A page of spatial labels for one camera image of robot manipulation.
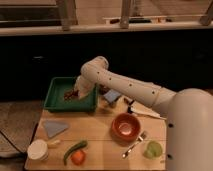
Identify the orange carrot piece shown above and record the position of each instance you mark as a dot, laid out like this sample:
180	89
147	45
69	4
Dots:
78	157

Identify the orange red bowl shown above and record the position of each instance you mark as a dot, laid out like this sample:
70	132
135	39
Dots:
125	127

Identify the white round container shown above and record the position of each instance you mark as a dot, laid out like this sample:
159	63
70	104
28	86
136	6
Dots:
38	150

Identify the wooden table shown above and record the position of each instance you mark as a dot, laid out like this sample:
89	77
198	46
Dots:
104	151

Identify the dark brown bowl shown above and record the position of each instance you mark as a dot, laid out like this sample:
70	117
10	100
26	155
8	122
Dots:
103	89

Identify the dark red grapes bunch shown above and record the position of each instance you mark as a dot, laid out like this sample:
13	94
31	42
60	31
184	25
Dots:
72	94

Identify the small yellow banana piece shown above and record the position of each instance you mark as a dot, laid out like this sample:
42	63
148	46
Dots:
54	144

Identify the green plastic tray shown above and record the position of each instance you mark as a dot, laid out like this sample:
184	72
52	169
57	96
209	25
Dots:
58	101

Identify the black handled brush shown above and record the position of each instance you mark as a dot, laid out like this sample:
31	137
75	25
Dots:
132	109

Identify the metal fork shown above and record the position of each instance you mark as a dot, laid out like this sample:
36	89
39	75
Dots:
140	139

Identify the blue triangular cloth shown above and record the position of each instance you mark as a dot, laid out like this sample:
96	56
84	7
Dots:
54	128

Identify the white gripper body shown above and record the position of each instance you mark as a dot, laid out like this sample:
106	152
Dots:
83	86

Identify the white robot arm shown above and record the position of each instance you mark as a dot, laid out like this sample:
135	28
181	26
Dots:
188	113

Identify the green cucumber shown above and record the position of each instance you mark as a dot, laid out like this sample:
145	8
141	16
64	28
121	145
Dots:
74	148

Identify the blue sponge block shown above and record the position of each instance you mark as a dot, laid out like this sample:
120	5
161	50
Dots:
111	96

